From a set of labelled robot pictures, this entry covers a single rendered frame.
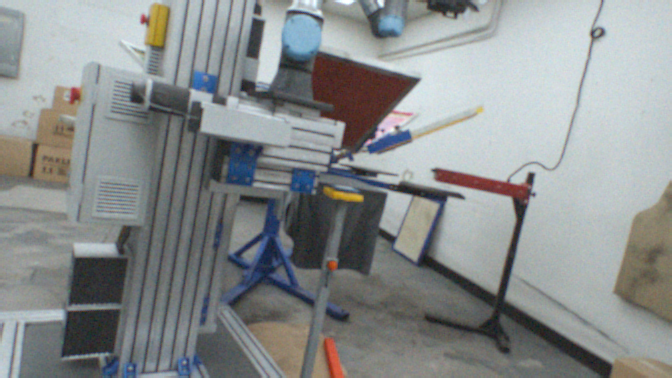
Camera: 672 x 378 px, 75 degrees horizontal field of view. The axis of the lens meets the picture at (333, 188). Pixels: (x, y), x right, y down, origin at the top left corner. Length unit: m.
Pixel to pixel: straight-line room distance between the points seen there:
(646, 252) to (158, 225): 2.74
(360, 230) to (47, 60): 5.32
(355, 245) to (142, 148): 1.15
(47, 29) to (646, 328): 6.73
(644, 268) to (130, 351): 2.80
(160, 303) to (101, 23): 5.38
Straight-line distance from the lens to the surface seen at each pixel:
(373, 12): 1.56
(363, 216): 2.16
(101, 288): 1.69
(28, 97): 6.80
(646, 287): 3.27
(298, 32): 1.34
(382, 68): 2.18
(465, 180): 3.02
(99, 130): 1.45
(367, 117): 2.51
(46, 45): 6.78
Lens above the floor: 1.15
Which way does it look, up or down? 6 degrees down
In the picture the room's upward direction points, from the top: 11 degrees clockwise
